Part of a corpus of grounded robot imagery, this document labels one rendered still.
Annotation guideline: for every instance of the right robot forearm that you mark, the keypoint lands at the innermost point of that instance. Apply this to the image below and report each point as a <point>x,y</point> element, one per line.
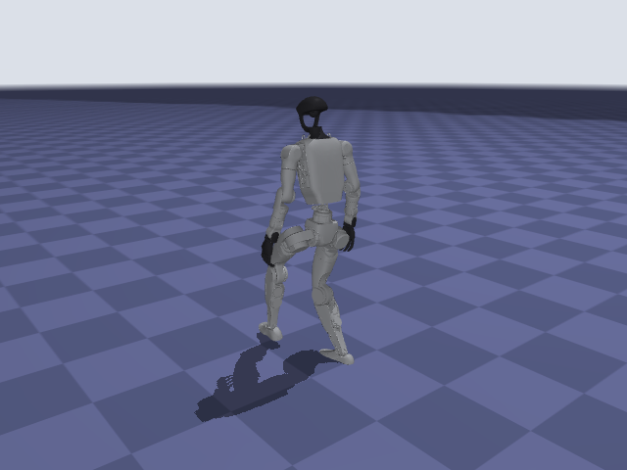
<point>351,208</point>

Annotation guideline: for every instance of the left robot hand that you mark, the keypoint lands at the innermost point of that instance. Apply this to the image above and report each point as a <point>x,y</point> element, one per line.
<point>267,247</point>

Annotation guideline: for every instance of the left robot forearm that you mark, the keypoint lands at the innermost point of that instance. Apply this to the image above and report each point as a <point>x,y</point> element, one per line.
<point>278,215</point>

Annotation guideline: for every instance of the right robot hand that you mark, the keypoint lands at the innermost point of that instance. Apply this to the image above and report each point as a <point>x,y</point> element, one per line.
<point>351,232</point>

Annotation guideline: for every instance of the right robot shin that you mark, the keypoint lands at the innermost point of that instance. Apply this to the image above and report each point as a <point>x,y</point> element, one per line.
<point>329,316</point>

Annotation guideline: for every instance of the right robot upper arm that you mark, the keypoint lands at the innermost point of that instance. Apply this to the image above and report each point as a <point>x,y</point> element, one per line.
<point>352,184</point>

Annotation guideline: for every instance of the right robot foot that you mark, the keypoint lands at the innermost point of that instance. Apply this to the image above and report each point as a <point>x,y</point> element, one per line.
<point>346,358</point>

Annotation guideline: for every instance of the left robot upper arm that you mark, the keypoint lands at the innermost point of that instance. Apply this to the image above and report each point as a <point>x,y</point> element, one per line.
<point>290,155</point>

